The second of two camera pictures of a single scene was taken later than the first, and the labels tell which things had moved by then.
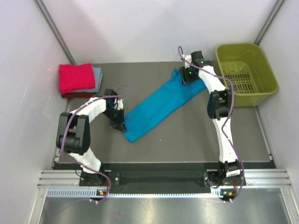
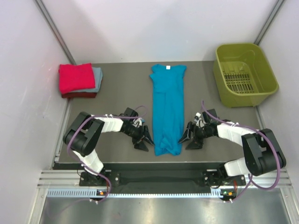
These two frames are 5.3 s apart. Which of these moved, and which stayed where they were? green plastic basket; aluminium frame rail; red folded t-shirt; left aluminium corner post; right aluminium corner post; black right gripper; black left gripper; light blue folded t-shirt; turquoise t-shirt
Moved: turquoise t-shirt; black right gripper; black left gripper
Stayed: green plastic basket; red folded t-shirt; right aluminium corner post; aluminium frame rail; light blue folded t-shirt; left aluminium corner post
